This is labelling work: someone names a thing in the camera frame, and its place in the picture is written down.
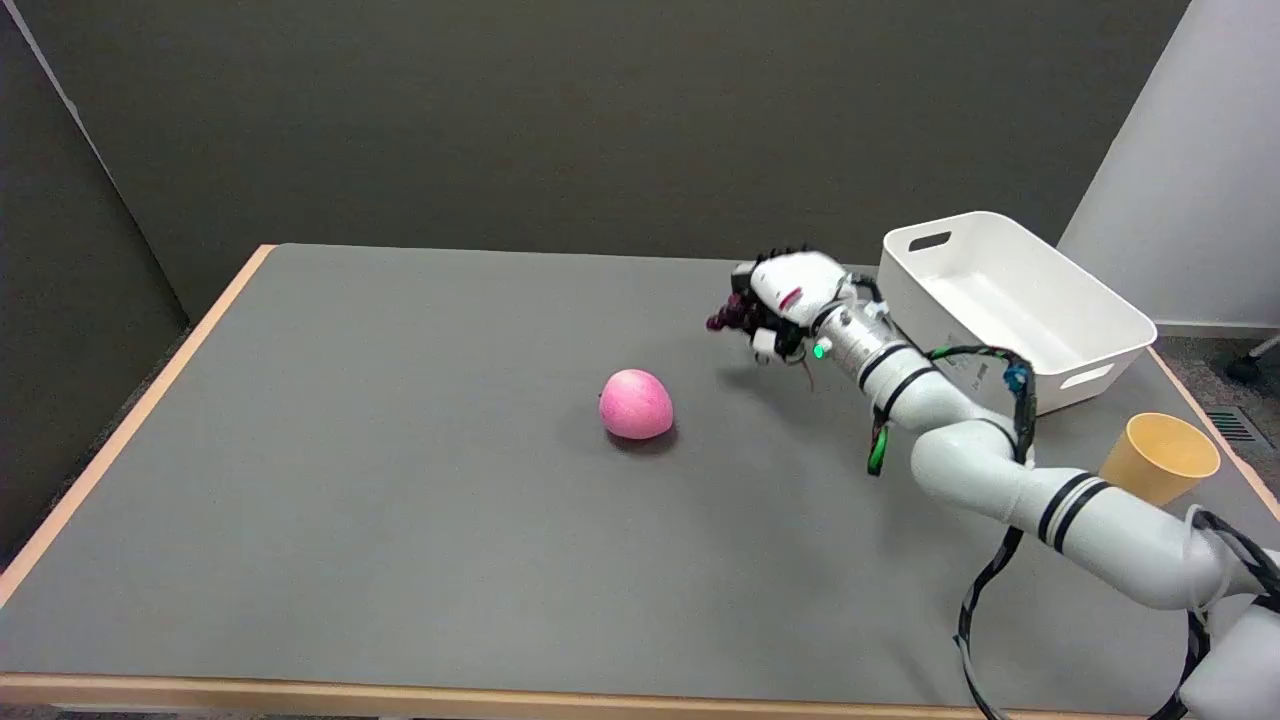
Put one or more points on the yellow paper cup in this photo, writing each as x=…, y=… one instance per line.
x=1160, y=458

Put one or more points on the floor vent grille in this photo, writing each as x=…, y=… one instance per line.
x=1232, y=426

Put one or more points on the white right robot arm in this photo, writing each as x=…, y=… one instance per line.
x=1010, y=470

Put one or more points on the black chair caster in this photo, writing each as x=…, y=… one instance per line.
x=1245, y=368

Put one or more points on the purple grape bunch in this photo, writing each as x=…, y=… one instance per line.
x=727, y=316

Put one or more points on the pink apple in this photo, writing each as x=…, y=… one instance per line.
x=636, y=404

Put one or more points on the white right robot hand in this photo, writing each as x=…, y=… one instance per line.
x=795, y=283

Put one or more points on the white plastic box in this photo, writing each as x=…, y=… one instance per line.
x=1010, y=300

